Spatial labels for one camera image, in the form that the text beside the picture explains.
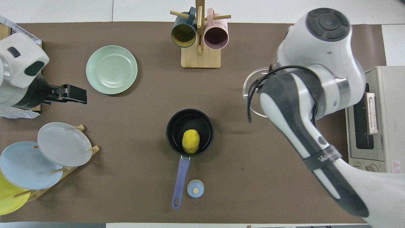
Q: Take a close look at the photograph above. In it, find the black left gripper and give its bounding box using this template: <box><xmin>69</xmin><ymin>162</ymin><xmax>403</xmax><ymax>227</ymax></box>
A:
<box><xmin>14</xmin><ymin>74</ymin><xmax>88</xmax><ymax>110</ymax></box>

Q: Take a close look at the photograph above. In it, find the yellow potato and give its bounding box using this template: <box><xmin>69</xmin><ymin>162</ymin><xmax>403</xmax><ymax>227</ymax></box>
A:
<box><xmin>182</xmin><ymin>129</ymin><xmax>201</xmax><ymax>155</ymax></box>

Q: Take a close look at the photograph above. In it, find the glass lid purple knob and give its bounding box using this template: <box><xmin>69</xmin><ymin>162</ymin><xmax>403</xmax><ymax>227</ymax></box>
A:
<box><xmin>243</xmin><ymin>66</ymin><xmax>276</xmax><ymax>118</ymax></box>

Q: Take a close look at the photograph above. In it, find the mint green plate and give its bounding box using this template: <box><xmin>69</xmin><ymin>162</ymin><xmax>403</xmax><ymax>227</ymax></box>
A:
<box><xmin>86</xmin><ymin>45</ymin><xmax>138</xmax><ymax>95</ymax></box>

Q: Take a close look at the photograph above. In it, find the grey plate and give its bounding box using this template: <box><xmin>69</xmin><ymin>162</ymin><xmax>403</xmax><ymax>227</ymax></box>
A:
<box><xmin>37</xmin><ymin>122</ymin><xmax>93</xmax><ymax>167</ymax></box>

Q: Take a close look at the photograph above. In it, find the wooden plate rack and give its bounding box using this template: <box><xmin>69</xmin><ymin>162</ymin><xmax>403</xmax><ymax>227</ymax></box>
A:
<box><xmin>13</xmin><ymin>124</ymin><xmax>100</xmax><ymax>202</ymax></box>

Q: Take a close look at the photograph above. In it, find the light blue plate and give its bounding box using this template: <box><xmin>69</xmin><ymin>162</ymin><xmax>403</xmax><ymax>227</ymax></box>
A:
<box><xmin>0</xmin><ymin>141</ymin><xmax>64</xmax><ymax>190</ymax></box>

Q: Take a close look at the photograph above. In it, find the yellow plate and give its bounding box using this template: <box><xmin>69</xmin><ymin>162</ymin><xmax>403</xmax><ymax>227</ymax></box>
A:
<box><xmin>0</xmin><ymin>171</ymin><xmax>31</xmax><ymax>216</ymax></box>

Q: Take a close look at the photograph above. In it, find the white checkered cloth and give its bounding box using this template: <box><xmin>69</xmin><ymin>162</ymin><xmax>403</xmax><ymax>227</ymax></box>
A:
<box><xmin>0</xmin><ymin>106</ymin><xmax>41</xmax><ymax>119</ymax></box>
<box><xmin>0</xmin><ymin>16</ymin><xmax>42</xmax><ymax>43</ymax></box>

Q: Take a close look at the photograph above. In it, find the brown table mat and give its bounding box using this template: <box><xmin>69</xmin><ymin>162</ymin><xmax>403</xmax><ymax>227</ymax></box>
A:
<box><xmin>0</xmin><ymin>22</ymin><xmax>387</xmax><ymax>224</ymax></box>

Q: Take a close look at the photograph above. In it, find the dark teal mug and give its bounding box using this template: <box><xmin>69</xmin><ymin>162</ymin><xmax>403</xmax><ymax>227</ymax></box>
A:
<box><xmin>171</xmin><ymin>7</ymin><xmax>197</xmax><ymax>48</ymax></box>

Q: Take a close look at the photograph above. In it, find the wooden mug tree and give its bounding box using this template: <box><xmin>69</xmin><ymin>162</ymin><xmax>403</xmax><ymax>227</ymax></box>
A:
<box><xmin>170</xmin><ymin>0</ymin><xmax>232</xmax><ymax>69</ymax></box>

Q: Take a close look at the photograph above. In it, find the pink mug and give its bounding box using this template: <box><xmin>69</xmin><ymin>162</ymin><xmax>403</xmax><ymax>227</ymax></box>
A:
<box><xmin>203</xmin><ymin>8</ymin><xmax>229</xmax><ymax>50</ymax></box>

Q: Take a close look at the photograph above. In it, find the small blue round shaker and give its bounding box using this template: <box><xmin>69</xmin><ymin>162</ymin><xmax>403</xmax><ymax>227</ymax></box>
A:
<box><xmin>187</xmin><ymin>180</ymin><xmax>205</xmax><ymax>198</ymax></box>

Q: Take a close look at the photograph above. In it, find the beige toaster oven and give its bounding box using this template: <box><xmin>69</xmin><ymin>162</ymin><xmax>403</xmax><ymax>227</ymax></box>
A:
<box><xmin>345</xmin><ymin>66</ymin><xmax>405</xmax><ymax>174</ymax></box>

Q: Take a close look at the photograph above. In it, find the wooden shelf with wire basket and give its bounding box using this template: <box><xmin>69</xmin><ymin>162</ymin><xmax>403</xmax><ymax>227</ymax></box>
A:
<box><xmin>0</xmin><ymin>24</ymin><xmax>42</xmax><ymax>113</ymax></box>

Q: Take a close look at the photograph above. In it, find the black pot purple handle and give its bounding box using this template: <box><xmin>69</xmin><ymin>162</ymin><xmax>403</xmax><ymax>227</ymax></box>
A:
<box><xmin>166</xmin><ymin>109</ymin><xmax>215</xmax><ymax>209</ymax></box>

